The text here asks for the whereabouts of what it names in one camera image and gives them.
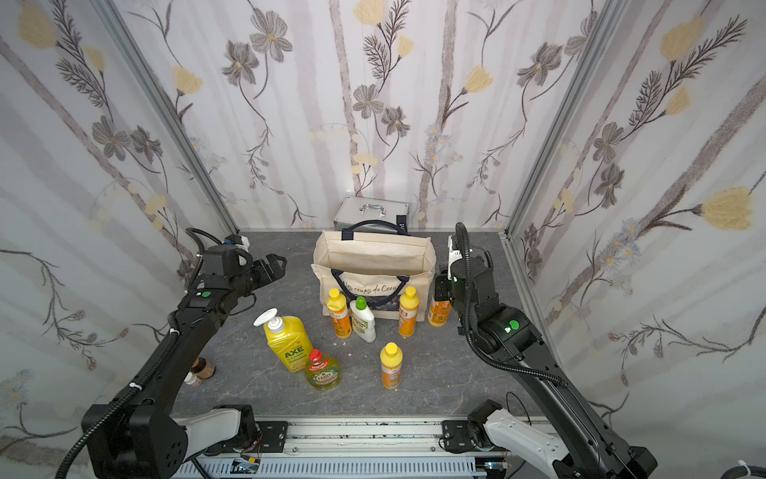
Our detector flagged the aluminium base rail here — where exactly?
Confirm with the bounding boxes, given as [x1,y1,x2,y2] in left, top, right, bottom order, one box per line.
[172,415,576,479]

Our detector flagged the green soap bottle red cap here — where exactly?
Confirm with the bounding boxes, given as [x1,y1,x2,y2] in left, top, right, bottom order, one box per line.
[304,349,341,389]

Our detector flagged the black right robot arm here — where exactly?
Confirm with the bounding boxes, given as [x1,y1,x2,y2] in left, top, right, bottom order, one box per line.
[438,223,657,478]

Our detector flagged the small brown jar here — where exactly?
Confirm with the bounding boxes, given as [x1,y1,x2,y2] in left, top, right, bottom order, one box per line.
[184,357,215,387]

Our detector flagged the yellow Axe pump bottle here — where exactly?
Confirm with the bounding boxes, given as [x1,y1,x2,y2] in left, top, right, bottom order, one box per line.
[253,309,314,372]

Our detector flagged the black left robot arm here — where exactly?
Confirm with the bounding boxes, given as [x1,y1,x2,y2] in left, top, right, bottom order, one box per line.
[56,243,287,478]

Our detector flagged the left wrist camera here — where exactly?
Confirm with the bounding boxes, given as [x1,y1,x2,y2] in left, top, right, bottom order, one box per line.
[225,235,251,251]

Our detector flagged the silver aluminium case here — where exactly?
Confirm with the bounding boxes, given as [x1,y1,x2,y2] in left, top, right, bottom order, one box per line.
[333,196,409,231]

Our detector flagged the beige canvas shopping bag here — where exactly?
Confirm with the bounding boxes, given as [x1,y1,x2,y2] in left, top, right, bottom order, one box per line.
[311,224,437,323]

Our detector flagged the orange soap bottle yellow cap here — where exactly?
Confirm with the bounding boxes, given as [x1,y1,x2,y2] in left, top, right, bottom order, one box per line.
[428,297,452,327]
[380,342,403,390]
[326,289,352,339]
[398,287,419,338]

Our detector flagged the white bottle green cap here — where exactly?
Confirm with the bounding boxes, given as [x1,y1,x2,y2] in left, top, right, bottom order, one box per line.
[351,297,376,343]

